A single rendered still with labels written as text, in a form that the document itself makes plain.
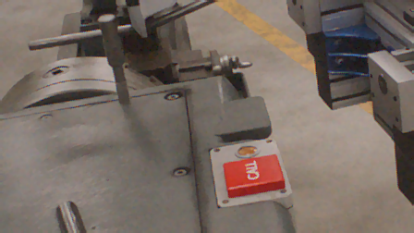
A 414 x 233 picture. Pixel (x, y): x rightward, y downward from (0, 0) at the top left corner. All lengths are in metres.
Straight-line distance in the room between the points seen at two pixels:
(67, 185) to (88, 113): 0.18
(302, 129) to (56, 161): 2.81
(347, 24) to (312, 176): 1.61
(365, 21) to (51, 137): 0.98
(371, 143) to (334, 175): 0.26
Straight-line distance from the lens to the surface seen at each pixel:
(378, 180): 3.54
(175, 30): 2.65
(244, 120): 1.19
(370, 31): 2.03
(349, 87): 2.12
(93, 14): 2.67
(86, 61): 1.51
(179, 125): 1.21
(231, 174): 1.05
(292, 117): 4.06
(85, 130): 1.24
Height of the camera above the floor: 1.77
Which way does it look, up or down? 26 degrees down
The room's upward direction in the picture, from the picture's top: 9 degrees counter-clockwise
